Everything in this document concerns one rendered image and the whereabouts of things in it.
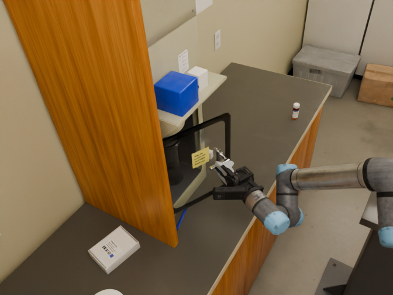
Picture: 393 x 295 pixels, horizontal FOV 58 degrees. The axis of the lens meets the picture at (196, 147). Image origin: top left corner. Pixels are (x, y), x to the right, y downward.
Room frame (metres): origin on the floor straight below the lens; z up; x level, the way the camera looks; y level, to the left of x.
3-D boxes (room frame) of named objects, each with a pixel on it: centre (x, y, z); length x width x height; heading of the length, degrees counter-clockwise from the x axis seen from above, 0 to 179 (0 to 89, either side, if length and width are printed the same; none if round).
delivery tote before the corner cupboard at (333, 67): (3.32, -1.42, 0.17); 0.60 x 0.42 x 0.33; 54
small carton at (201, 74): (1.06, -0.02, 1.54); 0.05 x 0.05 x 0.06; 50
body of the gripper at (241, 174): (0.87, -0.16, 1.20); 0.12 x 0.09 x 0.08; 28
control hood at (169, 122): (1.02, 0.01, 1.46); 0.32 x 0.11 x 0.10; 146
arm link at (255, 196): (0.79, -0.19, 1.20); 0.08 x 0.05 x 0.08; 118
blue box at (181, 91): (0.96, 0.05, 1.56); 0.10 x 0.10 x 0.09; 56
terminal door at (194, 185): (0.99, 0.00, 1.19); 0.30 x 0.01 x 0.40; 119
